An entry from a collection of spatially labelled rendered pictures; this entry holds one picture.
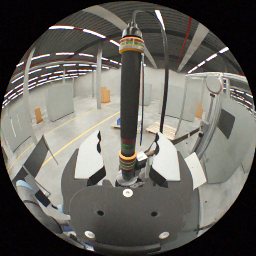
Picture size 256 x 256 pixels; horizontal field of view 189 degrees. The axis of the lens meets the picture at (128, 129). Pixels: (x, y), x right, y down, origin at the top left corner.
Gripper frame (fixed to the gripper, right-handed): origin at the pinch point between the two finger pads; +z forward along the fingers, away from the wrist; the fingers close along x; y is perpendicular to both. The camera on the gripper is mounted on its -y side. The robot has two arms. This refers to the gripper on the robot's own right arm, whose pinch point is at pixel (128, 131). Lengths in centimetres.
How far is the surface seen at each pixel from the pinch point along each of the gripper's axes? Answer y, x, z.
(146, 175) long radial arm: 51, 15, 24
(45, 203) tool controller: 54, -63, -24
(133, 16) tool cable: -25.2, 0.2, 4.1
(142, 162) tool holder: 12.8, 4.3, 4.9
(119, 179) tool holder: 19.9, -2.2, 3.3
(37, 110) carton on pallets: 64, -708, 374
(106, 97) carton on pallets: 105, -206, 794
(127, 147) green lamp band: 5.4, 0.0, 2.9
